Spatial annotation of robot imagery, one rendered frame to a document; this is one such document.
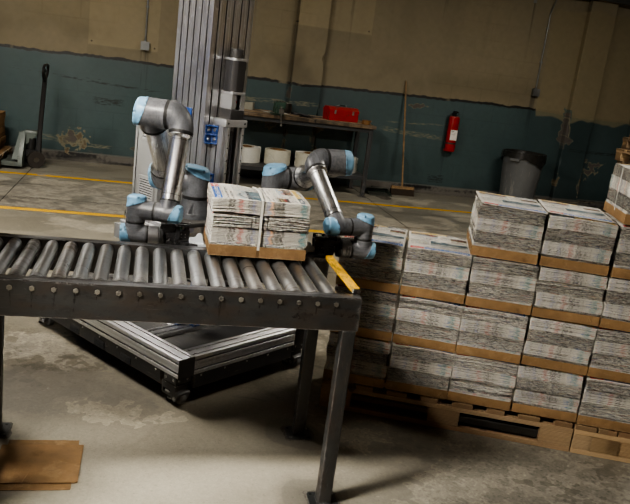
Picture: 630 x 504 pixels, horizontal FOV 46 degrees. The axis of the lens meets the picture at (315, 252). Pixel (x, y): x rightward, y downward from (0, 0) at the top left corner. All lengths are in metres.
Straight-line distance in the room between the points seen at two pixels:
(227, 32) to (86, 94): 6.26
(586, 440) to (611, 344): 0.47
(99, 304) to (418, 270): 1.48
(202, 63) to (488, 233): 1.50
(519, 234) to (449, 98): 7.23
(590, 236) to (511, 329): 0.52
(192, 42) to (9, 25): 6.34
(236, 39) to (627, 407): 2.43
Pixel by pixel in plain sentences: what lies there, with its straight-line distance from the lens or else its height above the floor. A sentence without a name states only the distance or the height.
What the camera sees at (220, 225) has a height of 0.93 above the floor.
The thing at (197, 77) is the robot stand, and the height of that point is 1.42.
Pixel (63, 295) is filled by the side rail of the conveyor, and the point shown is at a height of 0.76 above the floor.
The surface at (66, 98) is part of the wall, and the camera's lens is 9.72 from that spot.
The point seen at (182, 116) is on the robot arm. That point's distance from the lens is 2.97.
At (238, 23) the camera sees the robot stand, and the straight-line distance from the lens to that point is 3.58.
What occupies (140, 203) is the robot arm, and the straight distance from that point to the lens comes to 2.94.
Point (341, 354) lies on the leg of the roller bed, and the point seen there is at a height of 0.59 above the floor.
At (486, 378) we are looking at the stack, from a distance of 3.46.
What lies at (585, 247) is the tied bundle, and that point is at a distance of 3.33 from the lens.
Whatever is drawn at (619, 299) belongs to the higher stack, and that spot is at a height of 0.74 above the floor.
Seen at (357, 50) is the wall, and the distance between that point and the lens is 9.98.
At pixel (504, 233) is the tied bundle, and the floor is 0.95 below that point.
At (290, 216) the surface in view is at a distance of 2.80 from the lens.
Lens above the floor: 1.55
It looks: 14 degrees down
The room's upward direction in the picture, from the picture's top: 7 degrees clockwise
